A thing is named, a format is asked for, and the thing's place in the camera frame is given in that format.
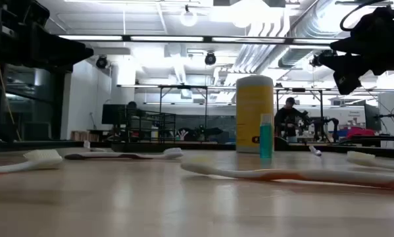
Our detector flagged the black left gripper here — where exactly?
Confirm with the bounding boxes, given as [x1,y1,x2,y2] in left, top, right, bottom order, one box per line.
[0,0,94,67]

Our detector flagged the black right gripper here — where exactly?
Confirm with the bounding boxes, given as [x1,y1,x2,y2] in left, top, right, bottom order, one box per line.
[330,5,394,96]

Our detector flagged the teal mouthwash bottle white cap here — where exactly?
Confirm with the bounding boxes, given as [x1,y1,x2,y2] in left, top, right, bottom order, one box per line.
[259,113,275,160]

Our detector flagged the orange toothbrush white bristles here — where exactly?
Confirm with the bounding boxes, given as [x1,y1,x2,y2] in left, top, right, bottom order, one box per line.
[0,149,64,176]

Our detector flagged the black ceiling spotlight cluster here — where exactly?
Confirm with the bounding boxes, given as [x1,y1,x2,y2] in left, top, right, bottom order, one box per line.
[310,49,335,68]

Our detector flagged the black computer monitor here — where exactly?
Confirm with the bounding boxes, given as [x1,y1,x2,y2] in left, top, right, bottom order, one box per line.
[101,104,128,126]
[364,103,382,132]

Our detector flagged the red cloth object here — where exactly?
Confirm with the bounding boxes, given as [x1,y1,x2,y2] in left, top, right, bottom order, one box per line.
[346,127,376,140]

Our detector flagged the person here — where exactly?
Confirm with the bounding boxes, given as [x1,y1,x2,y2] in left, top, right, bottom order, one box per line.
[126,101,140,116]
[274,97,311,144]

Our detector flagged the orange toothbrush cream bristles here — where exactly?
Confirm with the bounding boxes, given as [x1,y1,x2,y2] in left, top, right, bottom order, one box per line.
[345,150,394,172]

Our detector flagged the wooden boxes stack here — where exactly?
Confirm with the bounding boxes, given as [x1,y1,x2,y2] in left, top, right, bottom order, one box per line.
[70,130,101,143]

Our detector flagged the yellow wipes canister white lid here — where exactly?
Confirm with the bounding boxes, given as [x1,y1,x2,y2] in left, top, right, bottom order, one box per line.
[235,74,276,154]

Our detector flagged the long LED light bar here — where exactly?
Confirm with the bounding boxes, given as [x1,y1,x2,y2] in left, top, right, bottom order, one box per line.
[58,34,345,46]

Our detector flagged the orange toothbrush yellow bristles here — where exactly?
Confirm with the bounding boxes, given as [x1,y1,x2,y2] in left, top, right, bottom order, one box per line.
[180,157,394,192]

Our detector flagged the round pendant lamp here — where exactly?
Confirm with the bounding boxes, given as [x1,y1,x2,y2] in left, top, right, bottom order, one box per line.
[179,4,199,28]

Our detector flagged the black background rig frame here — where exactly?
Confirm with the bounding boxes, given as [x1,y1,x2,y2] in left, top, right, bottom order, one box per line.
[158,84,209,143]
[275,87,324,143]

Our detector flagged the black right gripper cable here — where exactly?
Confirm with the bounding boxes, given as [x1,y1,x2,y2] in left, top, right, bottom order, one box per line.
[339,0,394,33]

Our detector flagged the yellow extension cable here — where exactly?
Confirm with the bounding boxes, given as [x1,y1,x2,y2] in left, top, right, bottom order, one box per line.
[0,63,22,142]

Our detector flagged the black wire caddy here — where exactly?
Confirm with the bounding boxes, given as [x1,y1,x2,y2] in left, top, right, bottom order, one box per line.
[112,107,178,153]

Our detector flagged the black aluminium table frame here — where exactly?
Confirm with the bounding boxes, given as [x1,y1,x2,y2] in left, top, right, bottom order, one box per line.
[0,138,394,159]

